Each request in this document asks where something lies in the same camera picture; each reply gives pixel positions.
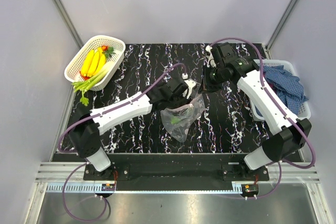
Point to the aluminium frame rail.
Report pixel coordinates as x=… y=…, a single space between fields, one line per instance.
x=182 y=178

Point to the blue checkered cloth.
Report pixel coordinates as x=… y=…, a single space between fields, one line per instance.
x=286 y=86

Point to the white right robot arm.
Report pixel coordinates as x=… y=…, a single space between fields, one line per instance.
x=288 y=132

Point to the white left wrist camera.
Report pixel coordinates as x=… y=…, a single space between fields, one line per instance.
x=192 y=86

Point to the clear zip top bag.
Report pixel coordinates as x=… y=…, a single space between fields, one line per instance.
x=189 y=112

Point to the green fake bitter gourd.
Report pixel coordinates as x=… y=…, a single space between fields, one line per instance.
x=176 y=119

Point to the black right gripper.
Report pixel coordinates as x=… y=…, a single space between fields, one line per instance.
x=207 y=86

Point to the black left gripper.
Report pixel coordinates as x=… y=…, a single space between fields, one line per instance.
x=185 y=100

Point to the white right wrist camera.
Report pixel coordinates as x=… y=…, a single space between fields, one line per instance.
x=210 y=59

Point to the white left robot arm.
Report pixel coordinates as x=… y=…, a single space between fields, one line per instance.
x=92 y=124

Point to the white perforated basket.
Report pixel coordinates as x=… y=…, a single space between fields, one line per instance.
x=71 y=72

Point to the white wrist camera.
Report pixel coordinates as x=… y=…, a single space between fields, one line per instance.
x=192 y=86
x=210 y=59

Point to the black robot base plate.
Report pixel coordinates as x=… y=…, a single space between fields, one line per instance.
x=226 y=167

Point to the green fake celery stalks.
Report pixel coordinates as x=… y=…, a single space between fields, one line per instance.
x=84 y=86

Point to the yellow fake bell pepper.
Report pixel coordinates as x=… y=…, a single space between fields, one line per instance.
x=93 y=62

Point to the white-blue laundry basket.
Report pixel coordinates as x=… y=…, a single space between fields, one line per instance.
x=304 y=112

